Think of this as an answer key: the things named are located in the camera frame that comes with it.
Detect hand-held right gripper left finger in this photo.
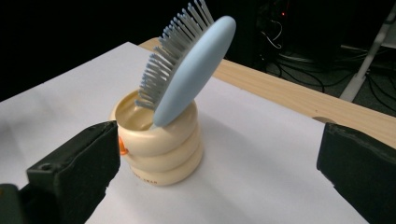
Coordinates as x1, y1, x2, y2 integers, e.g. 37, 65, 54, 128
25, 120, 121, 224

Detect black floor cables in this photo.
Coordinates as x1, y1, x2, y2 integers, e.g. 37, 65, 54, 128
260, 18, 396, 113

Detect cream ringed holder cup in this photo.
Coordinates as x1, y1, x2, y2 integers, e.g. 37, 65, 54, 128
108, 89, 205, 188

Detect light blue hairbrush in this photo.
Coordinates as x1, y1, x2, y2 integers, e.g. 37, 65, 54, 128
134, 0, 237, 130

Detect white stand leg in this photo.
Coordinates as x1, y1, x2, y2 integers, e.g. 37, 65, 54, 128
339, 3, 396, 103

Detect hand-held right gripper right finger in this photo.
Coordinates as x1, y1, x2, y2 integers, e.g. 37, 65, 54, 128
316, 121, 396, 224

